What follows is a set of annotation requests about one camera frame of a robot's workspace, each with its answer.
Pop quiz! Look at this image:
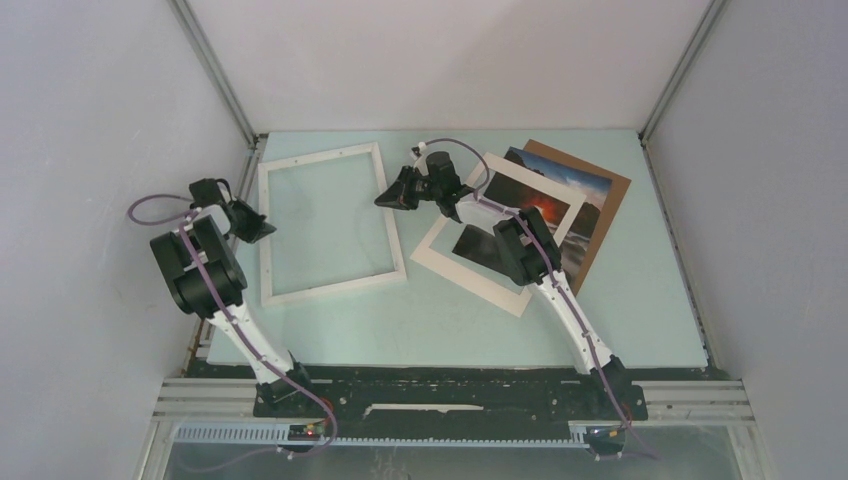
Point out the aluminium corner rail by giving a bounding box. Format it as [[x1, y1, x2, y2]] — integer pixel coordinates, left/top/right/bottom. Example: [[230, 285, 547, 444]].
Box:
[[168, 0, 259, 149], [639, 0, 730, 146]]

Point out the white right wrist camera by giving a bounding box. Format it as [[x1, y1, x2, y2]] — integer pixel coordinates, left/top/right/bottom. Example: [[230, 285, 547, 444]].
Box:
[[410, 142, 428, 175]]

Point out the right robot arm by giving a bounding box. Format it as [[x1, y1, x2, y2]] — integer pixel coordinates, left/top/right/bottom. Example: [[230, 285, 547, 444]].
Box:
[[374, 151, 632, 418]]

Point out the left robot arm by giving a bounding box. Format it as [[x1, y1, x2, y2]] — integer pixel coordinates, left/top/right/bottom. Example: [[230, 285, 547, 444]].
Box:
[[149, 178, 316, 417]]

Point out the brown backing board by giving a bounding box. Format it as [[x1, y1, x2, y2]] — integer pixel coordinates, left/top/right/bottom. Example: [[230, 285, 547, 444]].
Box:
[[524, 140, 631, 293]]

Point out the white photo mat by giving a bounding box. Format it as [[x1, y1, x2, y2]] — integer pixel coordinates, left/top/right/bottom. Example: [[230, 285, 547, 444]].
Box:
[[410, 153, 586, 317]]

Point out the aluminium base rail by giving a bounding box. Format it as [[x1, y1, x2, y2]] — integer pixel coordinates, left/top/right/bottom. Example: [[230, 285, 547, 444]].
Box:
[[138, 367, 774, 479]]

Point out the aluminium corner rail right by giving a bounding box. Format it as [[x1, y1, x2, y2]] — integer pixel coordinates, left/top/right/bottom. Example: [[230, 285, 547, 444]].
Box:
[[639, 0, 730, 146]]

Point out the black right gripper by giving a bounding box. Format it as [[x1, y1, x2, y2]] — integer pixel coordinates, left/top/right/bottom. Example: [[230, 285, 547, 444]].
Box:
[[376, 165, 443, 210]]

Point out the white picture frame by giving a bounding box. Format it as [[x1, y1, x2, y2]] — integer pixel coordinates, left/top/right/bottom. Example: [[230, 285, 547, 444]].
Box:
[[256, 141, 408, 308]]

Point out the aluminium corner rail left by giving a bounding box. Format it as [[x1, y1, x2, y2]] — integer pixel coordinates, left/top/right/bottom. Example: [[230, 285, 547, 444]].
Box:
[[168, 0, 259, 149]]

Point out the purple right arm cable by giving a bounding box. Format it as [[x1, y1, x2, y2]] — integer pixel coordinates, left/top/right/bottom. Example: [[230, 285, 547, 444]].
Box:
[[423, 137, 664, 465]]

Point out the sunset landscape photo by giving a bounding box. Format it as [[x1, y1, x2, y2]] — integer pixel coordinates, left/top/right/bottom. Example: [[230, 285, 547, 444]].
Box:
[[451, 147, 612, 288]]

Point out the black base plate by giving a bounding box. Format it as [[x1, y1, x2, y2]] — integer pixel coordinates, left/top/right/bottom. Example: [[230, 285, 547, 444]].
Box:
[[253, 366, 648, 442]]

